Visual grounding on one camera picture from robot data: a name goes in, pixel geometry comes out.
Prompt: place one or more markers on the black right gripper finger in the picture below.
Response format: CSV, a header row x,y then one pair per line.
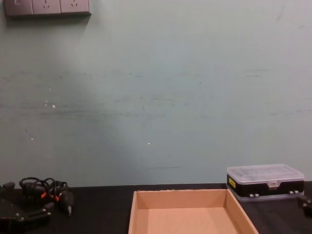
x,y
308,211
303,200

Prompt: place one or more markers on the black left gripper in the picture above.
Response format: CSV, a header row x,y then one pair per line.
x,y
9,226

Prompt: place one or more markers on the clear plastic case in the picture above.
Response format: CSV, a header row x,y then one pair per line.
x,y
263,187

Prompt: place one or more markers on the black table cloth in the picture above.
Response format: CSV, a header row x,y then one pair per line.
x,y
102,209

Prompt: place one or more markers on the shallow brown cardboard tray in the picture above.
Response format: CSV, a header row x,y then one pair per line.
x,y
185,219

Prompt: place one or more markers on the grey wall socket plate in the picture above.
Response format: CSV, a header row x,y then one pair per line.
x,y
74,5
46,6

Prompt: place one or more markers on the grey wall switch plate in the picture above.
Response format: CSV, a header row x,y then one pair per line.
x,y
19,6

